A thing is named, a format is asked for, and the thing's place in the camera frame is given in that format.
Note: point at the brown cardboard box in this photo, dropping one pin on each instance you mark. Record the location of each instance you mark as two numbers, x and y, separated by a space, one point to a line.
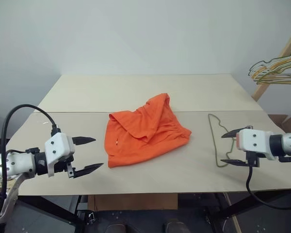
285 122

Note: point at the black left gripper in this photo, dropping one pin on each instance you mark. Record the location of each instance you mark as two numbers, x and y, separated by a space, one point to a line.
63 165

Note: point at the flat brown cardboard sheet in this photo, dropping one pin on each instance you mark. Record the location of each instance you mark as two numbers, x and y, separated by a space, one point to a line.
135 202

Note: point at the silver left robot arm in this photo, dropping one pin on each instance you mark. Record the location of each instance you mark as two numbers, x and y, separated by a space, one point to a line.
13 165

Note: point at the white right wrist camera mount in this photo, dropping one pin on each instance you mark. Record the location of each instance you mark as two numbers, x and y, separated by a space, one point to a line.
254 140

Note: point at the dark rounded shape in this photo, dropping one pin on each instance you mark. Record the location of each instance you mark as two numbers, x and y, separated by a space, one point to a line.
173 225
116 228

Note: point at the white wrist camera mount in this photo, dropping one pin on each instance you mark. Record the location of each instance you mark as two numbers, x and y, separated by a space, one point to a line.
58 145
254 140

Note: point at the wooden clothes rack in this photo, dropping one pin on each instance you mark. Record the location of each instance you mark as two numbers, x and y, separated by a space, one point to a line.
287 47

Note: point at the black table frame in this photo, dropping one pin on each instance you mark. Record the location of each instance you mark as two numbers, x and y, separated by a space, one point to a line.
46 206

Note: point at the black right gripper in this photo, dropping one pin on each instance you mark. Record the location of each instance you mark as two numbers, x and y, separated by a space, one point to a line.
253 160

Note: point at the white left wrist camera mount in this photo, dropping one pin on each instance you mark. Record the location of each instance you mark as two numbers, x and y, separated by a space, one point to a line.
58 145

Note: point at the orange t-shirt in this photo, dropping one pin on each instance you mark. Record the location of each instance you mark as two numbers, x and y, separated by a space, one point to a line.
140 131

